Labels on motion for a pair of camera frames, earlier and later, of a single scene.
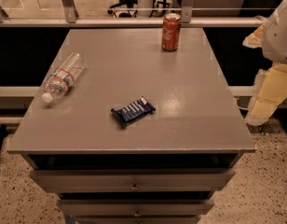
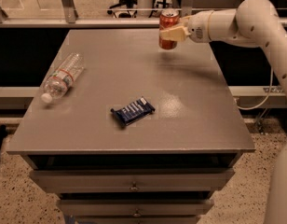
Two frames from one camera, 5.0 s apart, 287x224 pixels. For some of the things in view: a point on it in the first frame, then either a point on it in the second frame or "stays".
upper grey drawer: x=134 y=180 stays
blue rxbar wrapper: x=133 y=111 stays
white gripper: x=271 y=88 -> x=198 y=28
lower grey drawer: x=135 y=207 stays
